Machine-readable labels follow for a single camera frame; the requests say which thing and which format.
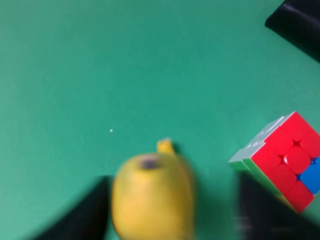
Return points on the black glasses case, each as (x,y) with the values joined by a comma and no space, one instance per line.
(298,21)

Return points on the multicoloured puzzle cube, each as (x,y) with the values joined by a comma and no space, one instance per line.
(285,158)

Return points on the yellow banana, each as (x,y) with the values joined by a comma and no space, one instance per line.
(153,196)

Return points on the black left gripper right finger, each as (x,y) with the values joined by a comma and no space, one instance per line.
(259,215)

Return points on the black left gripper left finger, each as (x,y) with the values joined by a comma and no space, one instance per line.
(87,220)

